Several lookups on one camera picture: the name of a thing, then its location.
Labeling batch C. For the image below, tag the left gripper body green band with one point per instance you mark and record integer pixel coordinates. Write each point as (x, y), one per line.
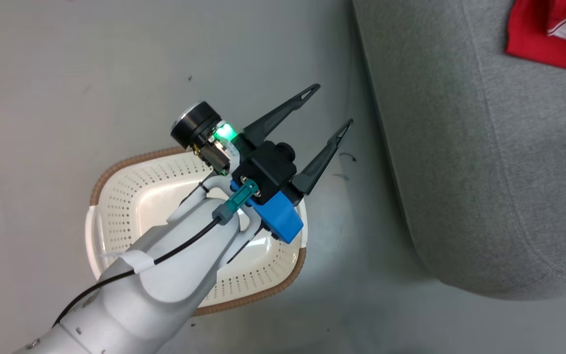
(197, 128)

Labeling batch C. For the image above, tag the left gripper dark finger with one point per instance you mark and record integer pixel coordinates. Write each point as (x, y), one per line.
(278, 115)
(320, 164)

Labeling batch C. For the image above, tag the red white sports jersey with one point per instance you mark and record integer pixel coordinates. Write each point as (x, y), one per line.
(553, 34)

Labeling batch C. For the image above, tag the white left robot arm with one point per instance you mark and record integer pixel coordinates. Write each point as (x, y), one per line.
(165, 285)

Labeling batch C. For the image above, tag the cream perforated laundry basket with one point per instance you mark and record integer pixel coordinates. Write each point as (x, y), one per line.
(135, 196)

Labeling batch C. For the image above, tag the white tape label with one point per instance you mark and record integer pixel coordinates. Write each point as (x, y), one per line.
(135, 260)

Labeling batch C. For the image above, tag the grey fabric sofa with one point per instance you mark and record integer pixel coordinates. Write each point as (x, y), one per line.
(484, 147)

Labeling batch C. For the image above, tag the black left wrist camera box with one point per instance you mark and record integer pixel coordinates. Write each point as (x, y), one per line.
(263, 167)

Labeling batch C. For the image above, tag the blue left camera mount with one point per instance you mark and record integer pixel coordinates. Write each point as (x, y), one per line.
(278, 219)

